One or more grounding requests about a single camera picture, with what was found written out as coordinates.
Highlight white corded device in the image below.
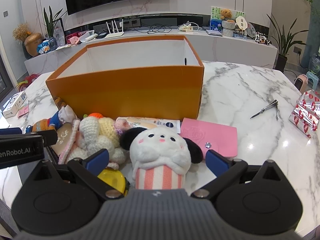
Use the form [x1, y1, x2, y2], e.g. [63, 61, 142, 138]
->
[177, 23, 201, 33]

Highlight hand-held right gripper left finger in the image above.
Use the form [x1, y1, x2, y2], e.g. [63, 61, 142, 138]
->
[32, 149, 122, 200]

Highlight plant in blue glass vase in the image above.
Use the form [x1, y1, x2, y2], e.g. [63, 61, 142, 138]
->
[42, 6, 67, 51]

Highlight white device box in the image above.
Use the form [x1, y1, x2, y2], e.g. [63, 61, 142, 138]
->
[2, 92, 27, 119]

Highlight orange crochet fruit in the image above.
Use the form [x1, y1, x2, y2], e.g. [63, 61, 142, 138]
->
[84, 112, 103, 121]

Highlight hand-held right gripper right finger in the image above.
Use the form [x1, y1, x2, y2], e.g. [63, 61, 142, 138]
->
[191, 149, 285, 199]

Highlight red feather toy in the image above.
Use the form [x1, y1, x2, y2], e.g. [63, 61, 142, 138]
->
[15, 73, 40, 92]

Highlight metal nail clipper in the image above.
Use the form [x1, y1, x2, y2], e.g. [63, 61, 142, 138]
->
[250, 99, 279, 120]

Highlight dried flowers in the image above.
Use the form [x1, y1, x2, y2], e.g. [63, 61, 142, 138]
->
[13, 23, 32, 41]

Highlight bear plush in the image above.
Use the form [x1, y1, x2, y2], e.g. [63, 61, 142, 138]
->
[25, 97, 78, 133]

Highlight potted green plant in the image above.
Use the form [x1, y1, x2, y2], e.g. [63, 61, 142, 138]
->
[266, 14, 311, 73]

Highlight cow print toy car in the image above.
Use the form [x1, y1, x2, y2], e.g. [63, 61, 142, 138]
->
[254, 32, 272, 45]

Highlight brown teddy bear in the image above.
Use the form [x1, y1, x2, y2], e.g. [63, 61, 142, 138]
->
[220, 9, 236, 22]

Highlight panda plush with striped cup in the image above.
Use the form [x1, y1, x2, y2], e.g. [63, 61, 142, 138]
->
[119, 127, 203, 190]

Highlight blue snack bags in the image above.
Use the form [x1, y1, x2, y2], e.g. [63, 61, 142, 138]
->
[37, 40, 52, 54]

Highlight pink card wallet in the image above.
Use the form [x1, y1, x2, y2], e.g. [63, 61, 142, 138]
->
[179, 118, 238, 158]

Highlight white yellow crochet doll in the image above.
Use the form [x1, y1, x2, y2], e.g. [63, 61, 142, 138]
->
[59, 116, 128, 170]

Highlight pink paper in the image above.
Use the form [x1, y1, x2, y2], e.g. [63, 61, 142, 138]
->
[17, 101, 29, 117]

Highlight silver red gift bag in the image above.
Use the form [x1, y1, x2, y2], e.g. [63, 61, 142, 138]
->
[289, 89, 320, 138]

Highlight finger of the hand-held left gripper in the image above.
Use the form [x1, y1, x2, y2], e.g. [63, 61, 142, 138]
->
[0, 127, 58, 148]

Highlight round white hand fan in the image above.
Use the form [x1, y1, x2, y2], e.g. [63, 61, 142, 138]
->
[235, 16, 248, 34]

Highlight gold vase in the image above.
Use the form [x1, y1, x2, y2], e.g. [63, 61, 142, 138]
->
[24, 32, 47, 57]

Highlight orange cardboard box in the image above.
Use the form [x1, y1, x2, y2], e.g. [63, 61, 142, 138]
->
[45, 35, 205, 120]

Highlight white lotion tube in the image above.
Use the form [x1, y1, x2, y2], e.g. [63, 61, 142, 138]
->
[115, 116, 181, 133]

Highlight gold gift box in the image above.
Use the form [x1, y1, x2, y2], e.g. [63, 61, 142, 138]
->
[46, 122, 81, 163]

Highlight white router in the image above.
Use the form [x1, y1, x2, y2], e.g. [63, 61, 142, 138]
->
[104, 19, 125, 39]

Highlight green blue painting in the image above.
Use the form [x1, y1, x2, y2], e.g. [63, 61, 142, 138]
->
[210, 6, 246, 32]

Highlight pink heater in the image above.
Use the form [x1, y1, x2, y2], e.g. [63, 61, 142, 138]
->
[294, 74, 310, 93]

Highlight black cable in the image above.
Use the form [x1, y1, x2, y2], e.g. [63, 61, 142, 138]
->
[146, 24, 173, 34]

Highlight green stool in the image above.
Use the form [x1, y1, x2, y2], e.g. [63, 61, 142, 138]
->
[306, 71, 320, 88]

